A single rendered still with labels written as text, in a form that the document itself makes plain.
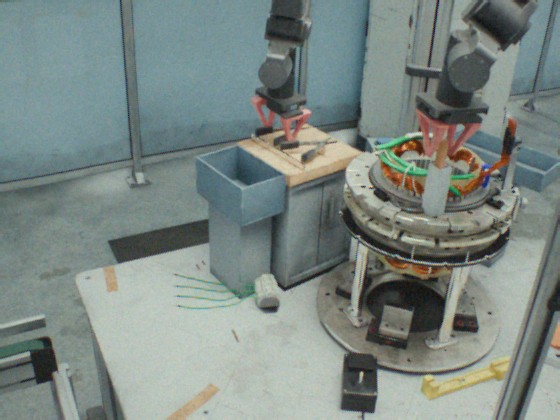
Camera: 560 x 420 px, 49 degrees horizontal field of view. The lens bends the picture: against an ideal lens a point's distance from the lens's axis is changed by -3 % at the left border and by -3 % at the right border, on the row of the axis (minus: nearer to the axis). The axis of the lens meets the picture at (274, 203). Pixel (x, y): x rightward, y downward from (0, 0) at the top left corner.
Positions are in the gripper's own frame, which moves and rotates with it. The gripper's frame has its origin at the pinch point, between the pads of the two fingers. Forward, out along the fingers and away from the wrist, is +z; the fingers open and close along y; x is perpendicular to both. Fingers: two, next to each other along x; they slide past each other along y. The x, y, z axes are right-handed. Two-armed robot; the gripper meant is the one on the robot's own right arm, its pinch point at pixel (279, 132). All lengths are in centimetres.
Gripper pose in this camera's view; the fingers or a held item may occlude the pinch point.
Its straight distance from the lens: 138.2
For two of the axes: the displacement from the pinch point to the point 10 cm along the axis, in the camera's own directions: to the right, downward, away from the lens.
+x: 8.0, -3.2, 5.1
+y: 6.0, 4.6, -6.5
